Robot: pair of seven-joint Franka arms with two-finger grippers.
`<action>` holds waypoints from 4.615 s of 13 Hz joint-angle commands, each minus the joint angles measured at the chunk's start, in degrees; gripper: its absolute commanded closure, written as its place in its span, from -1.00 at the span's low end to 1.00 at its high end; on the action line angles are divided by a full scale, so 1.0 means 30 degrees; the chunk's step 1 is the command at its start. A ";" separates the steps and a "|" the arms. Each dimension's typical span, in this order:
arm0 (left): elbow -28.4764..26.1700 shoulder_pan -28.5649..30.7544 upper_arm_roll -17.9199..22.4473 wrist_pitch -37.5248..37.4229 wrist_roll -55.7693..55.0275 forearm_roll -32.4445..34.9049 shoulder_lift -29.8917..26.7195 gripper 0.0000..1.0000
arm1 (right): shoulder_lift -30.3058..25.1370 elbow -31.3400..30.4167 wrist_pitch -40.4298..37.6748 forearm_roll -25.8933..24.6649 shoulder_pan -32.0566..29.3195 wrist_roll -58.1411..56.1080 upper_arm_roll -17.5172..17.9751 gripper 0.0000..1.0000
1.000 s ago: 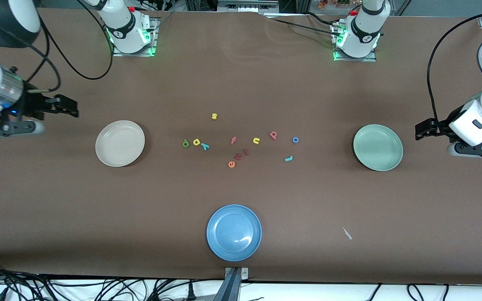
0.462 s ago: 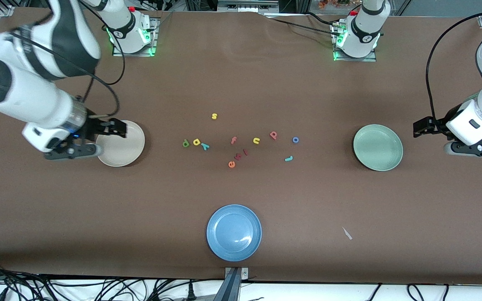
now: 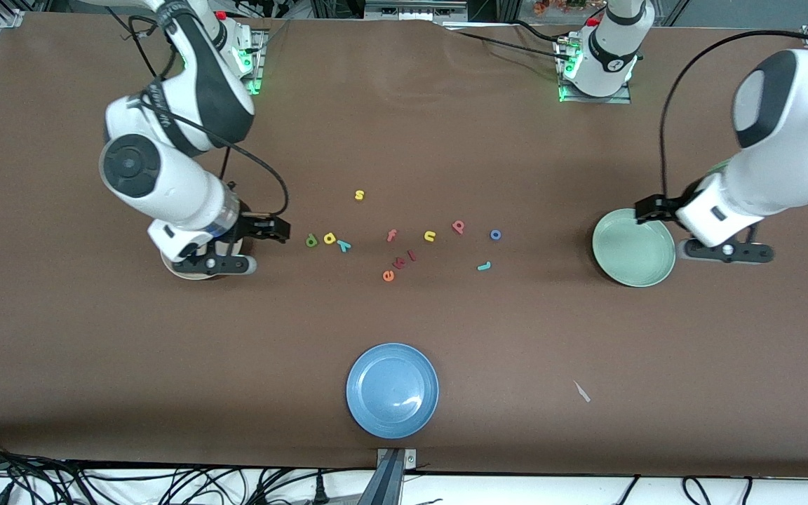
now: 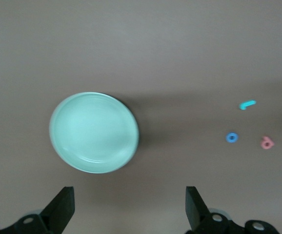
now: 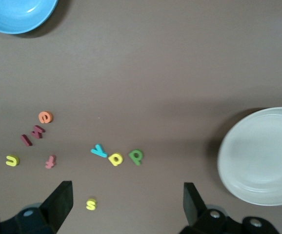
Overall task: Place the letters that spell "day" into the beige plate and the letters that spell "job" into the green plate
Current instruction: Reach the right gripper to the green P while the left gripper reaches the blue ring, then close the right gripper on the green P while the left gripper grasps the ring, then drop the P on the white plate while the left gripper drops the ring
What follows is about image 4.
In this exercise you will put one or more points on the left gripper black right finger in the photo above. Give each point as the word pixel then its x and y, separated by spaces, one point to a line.
pixel 197 214

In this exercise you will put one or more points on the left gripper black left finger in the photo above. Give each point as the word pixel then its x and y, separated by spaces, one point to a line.
pixel 55 214

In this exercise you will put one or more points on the blue letter o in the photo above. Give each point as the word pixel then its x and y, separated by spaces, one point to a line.
pixel 227 138

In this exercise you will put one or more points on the teal letter l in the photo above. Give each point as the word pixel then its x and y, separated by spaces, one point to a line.
pixel 246 104

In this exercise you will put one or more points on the green plate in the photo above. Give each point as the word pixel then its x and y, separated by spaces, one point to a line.
pixel 92 131

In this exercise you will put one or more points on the pink letter p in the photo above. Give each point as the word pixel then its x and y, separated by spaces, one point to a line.
pixel 265 139

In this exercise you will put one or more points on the brown paper table cover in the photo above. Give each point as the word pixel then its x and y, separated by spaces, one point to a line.
pixel 141 48

